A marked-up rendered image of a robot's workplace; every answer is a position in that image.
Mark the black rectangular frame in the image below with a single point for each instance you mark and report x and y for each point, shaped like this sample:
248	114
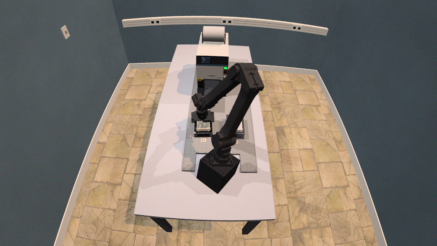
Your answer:
203	133

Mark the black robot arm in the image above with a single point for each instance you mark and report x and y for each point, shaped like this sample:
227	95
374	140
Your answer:
251	83

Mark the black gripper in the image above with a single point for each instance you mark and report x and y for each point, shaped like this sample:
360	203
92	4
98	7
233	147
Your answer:
206	118

